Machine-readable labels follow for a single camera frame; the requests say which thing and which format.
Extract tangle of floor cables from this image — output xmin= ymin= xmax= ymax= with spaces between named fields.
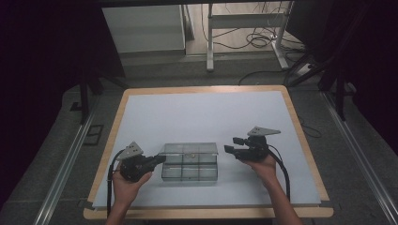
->
xmin=200 ymin=1 xmax=307 ymax=54

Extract metal floor rail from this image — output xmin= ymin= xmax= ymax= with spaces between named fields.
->
xmin=321 ymin=91 xmax=398 ymax=225
xmin=32 ymin=111 xmax=97 ymax=225

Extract thin black floor cable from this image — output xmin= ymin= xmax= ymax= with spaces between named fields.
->
xmin=297 ymin=115 xmax=323 ymax=140

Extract white desk frame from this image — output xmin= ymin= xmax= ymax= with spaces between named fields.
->
xmin=205 ymin=1 xmax=296 ymax=72

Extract person's right hand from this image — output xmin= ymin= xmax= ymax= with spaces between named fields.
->
xmin=241 ymin=154 xmax=278 ymax=189

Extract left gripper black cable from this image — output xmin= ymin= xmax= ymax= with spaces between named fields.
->
xmin=106 ymin=148 xmax=127 ymax=219

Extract white power strip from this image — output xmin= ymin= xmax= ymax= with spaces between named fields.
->
xmin=295 ymin=62 xmax=314 ymax=78

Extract wooden-edged table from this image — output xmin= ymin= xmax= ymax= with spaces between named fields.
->
xmin=83 ymin=84 xmax=334 ymax=220

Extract black floor plate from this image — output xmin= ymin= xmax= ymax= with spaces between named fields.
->
xmin=83 ymin=124 xmax=105 ymax=146

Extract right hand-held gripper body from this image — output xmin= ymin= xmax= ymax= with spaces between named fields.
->
xmin=234 ymin=126 xmax=282 ymax=163

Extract white table mat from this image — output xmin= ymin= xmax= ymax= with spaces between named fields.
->
xmin=92 ymin=90 xmax=323 ymax=209

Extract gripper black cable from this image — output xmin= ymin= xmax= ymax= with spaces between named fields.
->
xmin=106 ymin=148 xmax=127 ymax=219
xmin=267 ymin=144 xmax=292 ymax=202

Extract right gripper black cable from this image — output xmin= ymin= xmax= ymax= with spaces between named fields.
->
xmin=267 ymin=144 xmax=292 ymax=202

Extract black stand legs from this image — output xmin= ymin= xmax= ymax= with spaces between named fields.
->
xmin=69 ymin=70 xmax=130 ymax=126
xmin=285 ymin=52 xmax=349 ymax=122

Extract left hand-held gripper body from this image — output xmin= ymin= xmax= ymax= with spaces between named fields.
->
xmin=115 ymin=141 xmax=158 ymax=184

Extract person's left hand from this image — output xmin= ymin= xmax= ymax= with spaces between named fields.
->
xmin=111 ymin=168 xmax=154 ymax=206

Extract clear plastic compartment box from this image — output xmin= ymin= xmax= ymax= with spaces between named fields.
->
xmin=158 ymin=142 xmax=220 ymax=183

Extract white cabinet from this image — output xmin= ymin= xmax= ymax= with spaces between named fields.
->
xmin=101 ymin=4 xmax=188 ymax=58

